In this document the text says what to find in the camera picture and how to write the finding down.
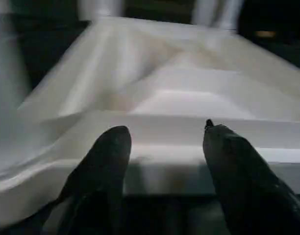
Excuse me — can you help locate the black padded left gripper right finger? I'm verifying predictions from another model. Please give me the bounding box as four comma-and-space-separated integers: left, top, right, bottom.
202, 118, 300, 235

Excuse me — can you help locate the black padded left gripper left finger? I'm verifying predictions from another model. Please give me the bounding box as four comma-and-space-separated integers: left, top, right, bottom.
41, 125, 133, 235

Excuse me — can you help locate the white plastic table top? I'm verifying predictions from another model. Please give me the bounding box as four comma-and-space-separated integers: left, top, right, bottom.
0, 15, 300, 231

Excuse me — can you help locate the small tan label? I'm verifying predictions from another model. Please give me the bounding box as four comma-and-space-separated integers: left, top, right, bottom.
254, 30, 276, 39

